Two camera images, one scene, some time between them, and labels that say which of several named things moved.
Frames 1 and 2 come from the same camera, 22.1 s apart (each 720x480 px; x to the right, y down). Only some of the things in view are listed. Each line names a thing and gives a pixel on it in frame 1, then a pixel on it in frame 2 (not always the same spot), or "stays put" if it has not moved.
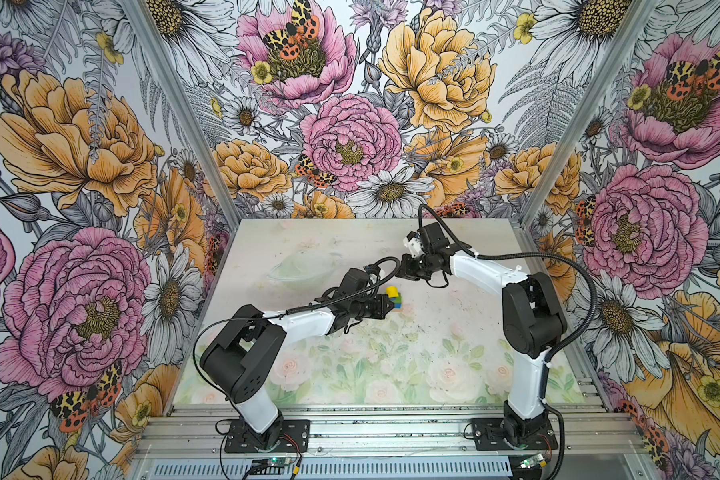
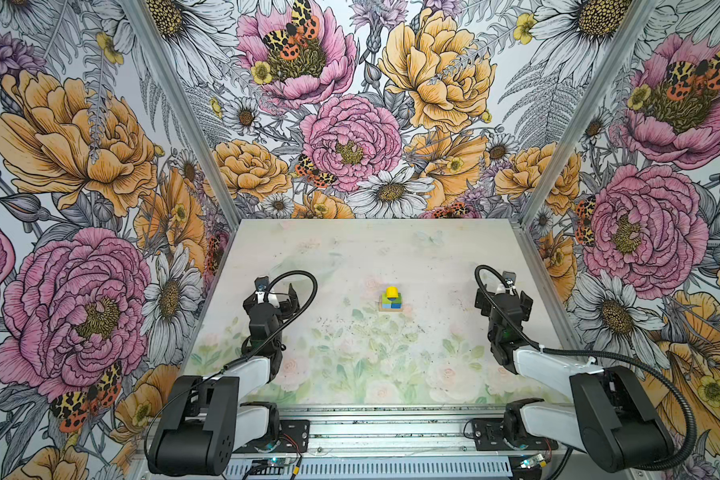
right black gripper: (405, 269) to (483, 301)
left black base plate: (289, 436) stays put
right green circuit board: (536, 460) stays put
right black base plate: (488, 435) stays put
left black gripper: (381, 311) to (291, 305)
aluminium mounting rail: (580, 431) stays put
